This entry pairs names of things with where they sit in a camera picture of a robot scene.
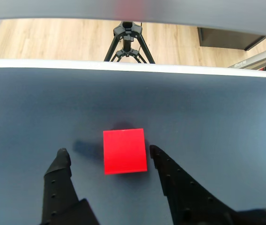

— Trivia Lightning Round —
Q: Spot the red cube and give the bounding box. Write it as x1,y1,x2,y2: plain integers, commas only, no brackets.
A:
103,128,148,175

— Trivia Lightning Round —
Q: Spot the black tripod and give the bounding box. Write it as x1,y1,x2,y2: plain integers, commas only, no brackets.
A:
103,21,156,64

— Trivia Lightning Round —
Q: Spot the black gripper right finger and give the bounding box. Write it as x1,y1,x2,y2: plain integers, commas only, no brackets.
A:
149,144,240,225

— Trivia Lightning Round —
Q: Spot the dark blue-grey table mat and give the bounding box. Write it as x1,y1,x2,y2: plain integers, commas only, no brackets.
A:
0,67,266,225

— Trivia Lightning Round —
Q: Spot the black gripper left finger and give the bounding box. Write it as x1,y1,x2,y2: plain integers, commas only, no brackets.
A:
40,147,100,225

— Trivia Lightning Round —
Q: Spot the silver tripod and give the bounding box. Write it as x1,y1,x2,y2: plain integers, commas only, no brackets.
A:
228,42,266,72

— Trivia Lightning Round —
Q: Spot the dark low cabinet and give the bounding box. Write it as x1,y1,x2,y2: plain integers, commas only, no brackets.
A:
197,27,266,52

